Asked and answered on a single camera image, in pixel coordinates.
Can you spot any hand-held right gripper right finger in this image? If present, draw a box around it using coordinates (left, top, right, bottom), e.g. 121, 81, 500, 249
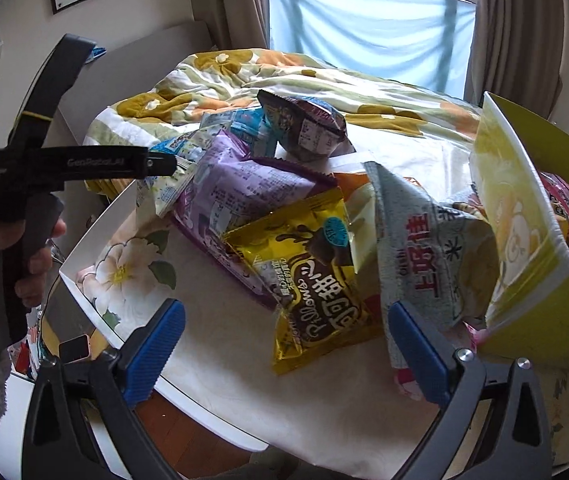
389, 301, 554, 480

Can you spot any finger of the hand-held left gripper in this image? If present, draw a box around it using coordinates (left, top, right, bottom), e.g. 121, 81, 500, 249
145, 152, 178, 177

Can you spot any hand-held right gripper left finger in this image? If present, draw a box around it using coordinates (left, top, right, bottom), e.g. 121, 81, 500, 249
21, 298, 188, 480

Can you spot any white blue printed snack packet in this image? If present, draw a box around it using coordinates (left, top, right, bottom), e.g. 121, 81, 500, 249
136, 129, 224, 219

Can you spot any grey white snack packet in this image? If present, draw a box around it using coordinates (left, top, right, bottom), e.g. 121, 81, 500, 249
363, 160, 501, 402

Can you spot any orange green snack packet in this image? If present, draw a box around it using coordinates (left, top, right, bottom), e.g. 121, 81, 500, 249
335, 171, 385, 341

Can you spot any yellow green cardboard box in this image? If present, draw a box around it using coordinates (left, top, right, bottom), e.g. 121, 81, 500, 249
469, 91, 569, 476

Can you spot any floral white tablecloth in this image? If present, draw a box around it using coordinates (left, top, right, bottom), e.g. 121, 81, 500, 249
59, 137, 481, 455

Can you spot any small pink device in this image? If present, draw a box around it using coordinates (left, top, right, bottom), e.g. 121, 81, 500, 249
58, 333, 92, 364

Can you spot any purple snack packet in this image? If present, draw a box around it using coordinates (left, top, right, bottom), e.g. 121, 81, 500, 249
171, 129, 339, 312

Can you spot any floral blanket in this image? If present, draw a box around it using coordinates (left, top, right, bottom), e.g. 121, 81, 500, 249
83, 49, 485, 197

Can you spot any light blue snack packet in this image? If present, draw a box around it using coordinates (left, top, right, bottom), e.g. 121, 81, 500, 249
200, 107, 286, 159

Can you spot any beige bed headboard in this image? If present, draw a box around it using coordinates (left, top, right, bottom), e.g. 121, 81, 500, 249
49, 20, 216, 161

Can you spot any yellow chocolate snack packet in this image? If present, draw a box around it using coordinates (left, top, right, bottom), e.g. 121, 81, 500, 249
223, 186, 384, 377

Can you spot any dark brown snack packet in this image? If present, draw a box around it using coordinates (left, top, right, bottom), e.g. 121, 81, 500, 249
256, 88, 349, 162

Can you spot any brown curtain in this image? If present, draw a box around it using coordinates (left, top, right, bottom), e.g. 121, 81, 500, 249
202, 0, 271, 53
465, 0, 565, 121

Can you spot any pink snack packet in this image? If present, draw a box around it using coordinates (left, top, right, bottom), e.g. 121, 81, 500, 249
539, 171, 569, 262

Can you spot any light blue hanging cloth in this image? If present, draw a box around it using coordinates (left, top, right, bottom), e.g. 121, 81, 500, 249
267, 0, 478, 100

